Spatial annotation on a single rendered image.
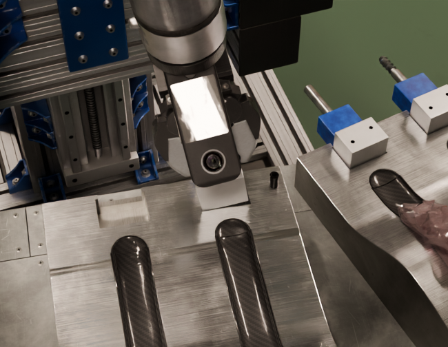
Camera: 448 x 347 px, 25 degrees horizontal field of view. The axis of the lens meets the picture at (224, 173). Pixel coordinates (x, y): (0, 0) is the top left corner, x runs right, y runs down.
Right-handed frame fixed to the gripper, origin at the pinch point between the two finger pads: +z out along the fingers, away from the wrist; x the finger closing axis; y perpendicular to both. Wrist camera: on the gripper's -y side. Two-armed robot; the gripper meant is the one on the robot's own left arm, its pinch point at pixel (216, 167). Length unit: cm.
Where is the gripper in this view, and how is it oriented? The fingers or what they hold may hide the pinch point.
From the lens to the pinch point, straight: 103.0
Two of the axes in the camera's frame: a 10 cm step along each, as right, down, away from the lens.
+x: -9.7, 2.4, -0.1
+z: 1.1, 4.9, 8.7
